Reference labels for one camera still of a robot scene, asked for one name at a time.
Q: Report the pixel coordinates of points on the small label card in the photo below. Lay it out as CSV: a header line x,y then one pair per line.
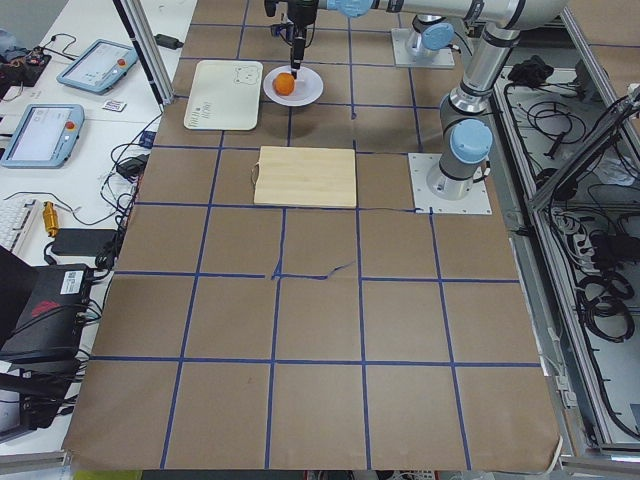
x,y
114,105

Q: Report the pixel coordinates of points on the white ribbed plate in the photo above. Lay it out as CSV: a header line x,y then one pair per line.
x,y
309,87

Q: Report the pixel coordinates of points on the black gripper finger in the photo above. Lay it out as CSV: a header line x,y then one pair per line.
x,y
298,46

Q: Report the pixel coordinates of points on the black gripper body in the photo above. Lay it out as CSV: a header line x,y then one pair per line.
x,y
301,15

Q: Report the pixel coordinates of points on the black power adapter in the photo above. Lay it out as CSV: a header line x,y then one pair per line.
x,y
168,42

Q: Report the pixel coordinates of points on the cream bear tray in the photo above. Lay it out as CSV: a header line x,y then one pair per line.
x,y
224,95

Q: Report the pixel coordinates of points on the bamboo cutting board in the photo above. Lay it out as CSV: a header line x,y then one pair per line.
x,y
306,177

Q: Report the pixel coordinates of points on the lower teach pendant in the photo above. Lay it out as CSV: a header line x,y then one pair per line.
x,y
45,136

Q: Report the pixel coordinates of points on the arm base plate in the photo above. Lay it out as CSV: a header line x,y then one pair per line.
x,y
410,52
435,193

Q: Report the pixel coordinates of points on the gold metal cylinder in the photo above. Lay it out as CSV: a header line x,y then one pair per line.
x,y
50,219

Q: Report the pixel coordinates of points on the upper teach pendant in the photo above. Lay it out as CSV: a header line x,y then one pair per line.
x,y
100,67

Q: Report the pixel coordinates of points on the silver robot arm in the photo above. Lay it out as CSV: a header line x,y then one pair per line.
x,y
428,42
467,140

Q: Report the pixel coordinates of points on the orange fruit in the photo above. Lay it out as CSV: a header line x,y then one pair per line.
x,y
284,84

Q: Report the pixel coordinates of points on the black laptop computer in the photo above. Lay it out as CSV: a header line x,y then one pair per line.
x,y
41,309

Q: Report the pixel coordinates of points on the teach pendant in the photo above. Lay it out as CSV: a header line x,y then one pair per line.
x,y
45,136
100,67

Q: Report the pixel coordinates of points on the white keyboard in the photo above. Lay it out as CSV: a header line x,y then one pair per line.
x,y
18,215

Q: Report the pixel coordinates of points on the aluminium frame post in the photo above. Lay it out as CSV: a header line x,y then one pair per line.
x,y
134,20

